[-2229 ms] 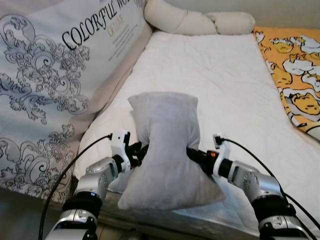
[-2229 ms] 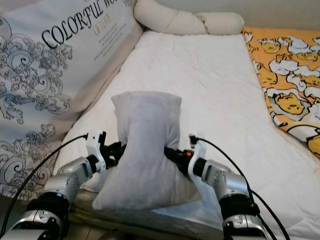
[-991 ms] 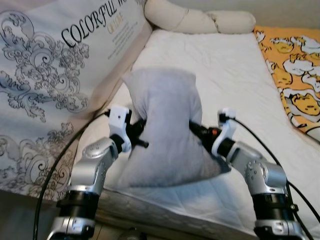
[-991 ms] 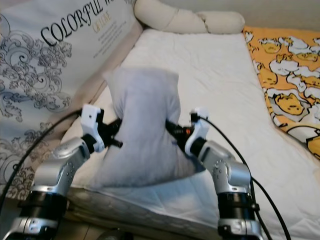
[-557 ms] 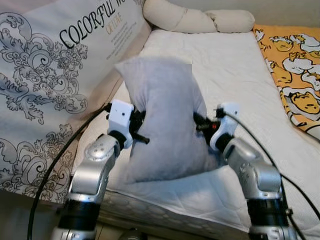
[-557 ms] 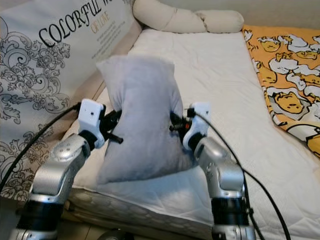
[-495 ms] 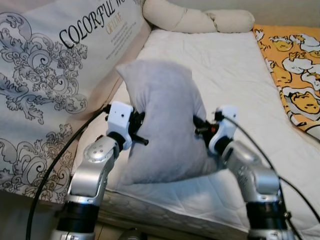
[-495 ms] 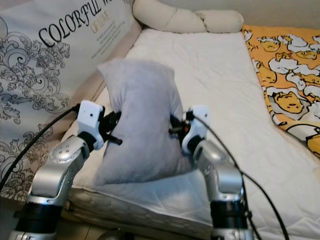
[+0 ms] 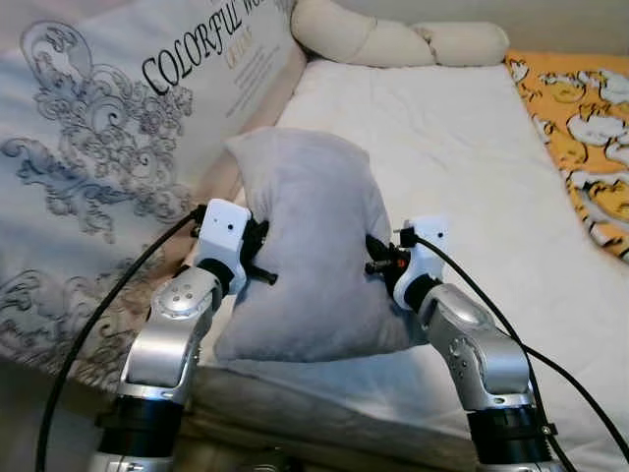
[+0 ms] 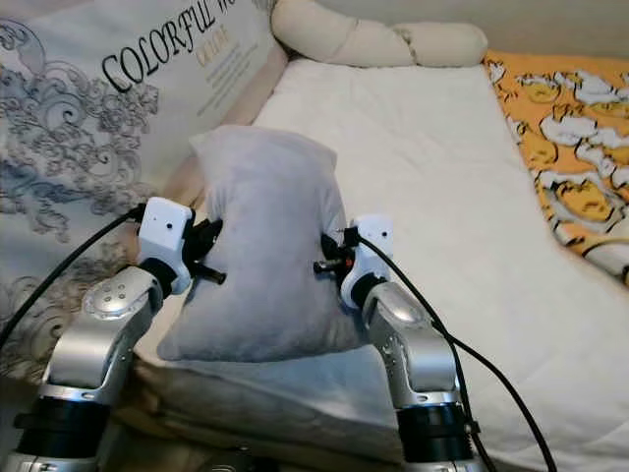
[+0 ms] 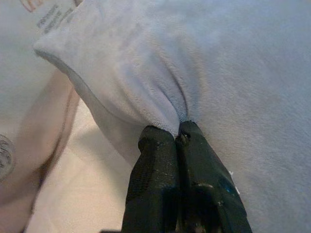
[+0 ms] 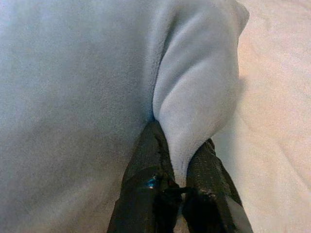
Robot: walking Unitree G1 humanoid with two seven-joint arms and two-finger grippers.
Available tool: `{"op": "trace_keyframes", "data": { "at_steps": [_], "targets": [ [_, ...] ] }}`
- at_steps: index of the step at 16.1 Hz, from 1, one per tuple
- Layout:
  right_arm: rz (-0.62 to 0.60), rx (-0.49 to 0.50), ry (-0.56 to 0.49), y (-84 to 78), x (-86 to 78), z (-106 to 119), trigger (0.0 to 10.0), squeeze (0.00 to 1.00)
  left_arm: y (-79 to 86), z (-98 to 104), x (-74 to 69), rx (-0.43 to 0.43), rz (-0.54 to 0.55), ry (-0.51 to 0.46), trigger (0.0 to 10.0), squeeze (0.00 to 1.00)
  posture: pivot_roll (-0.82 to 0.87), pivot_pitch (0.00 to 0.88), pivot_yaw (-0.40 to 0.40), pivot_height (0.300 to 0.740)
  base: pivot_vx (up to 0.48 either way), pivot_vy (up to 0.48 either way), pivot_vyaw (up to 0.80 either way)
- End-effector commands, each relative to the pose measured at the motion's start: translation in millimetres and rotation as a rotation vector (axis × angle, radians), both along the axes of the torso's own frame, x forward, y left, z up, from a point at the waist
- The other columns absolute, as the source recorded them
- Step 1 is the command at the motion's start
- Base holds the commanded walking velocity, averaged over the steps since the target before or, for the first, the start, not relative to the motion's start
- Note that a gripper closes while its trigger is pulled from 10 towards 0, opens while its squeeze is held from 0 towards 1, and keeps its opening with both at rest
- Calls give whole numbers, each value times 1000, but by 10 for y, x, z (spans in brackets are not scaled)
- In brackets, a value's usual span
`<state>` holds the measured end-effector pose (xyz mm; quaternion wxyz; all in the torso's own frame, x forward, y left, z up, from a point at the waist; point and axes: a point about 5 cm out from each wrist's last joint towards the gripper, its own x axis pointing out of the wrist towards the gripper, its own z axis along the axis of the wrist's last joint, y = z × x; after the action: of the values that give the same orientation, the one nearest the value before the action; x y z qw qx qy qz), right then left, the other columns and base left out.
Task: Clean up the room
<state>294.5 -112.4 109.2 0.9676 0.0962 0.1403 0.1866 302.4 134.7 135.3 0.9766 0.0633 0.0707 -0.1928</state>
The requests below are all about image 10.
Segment grey plush pillow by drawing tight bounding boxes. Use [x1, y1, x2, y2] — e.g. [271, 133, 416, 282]
[157, 126, 365, 363]

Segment orange cartoon-print quilt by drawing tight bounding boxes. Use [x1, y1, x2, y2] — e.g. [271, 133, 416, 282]
[485, 51, 629, 286]

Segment white quilted mattress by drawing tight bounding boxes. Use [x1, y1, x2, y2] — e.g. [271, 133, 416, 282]
[133, 57, 629, 472]

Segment white ornament-print headboard cover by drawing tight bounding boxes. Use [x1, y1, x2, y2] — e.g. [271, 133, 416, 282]
[0, 0, 286, 384]

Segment long beige bolster cushion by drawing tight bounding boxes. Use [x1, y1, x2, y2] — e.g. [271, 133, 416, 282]
[270, 0, 489, 68]

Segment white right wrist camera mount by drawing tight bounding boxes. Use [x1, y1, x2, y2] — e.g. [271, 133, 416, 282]
[339, 213, 394, 308]

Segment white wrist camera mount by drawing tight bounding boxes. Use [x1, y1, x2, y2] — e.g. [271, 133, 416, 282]
[138, 197, 195, 296]
[339, 213, 394, 308]

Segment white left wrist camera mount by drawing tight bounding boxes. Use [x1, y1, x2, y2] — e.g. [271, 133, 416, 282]
[138, 197, 195, 296]

